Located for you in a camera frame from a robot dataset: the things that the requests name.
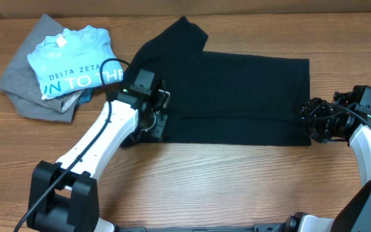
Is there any black t-shirt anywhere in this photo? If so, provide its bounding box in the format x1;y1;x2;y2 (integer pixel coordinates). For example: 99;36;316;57
124;17;310;146

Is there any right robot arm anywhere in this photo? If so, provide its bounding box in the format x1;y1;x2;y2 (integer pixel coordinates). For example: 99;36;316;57
274;87;371;231

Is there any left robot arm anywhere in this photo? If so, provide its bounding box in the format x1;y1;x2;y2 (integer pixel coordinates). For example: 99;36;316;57
20;86;170;232

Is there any teal folded garment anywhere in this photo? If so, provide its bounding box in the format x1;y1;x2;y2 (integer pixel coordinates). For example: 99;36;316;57
76;88;93;106

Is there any striped grey folded garment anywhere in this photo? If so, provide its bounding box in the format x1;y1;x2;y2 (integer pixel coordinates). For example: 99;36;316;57
61;90;84;113

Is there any folded light blue t-shirt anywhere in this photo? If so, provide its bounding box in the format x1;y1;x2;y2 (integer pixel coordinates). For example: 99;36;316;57
27;25;124;100

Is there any folded grey t-shirt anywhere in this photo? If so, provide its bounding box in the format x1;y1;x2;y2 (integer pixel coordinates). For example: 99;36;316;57
0;14;77;123

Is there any brown cardboard backboard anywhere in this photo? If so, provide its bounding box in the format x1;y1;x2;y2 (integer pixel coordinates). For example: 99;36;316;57
0;0;371;19

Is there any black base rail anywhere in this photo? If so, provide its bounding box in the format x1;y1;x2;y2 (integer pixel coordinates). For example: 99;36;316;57
114;223;285;232

